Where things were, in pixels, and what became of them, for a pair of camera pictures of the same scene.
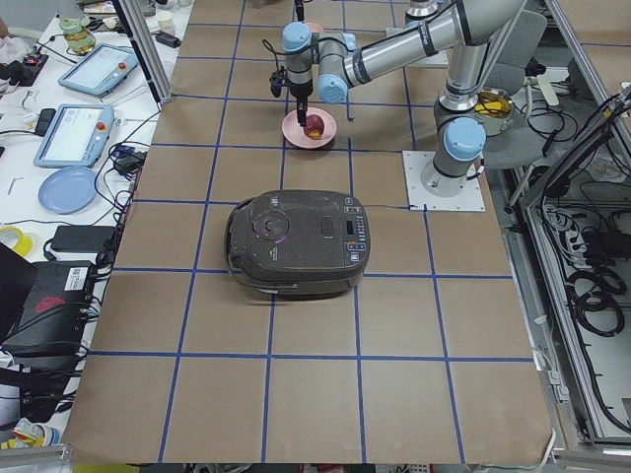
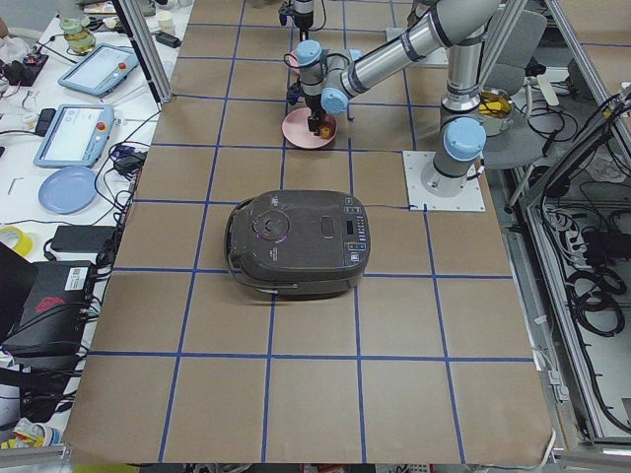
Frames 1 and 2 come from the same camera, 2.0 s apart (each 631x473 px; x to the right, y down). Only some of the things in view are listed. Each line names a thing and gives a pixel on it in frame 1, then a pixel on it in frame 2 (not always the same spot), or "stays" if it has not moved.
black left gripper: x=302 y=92 to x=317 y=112
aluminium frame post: x=146 y=50 stays
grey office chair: x=525 y=144 stays
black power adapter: x=84 y=238 stays
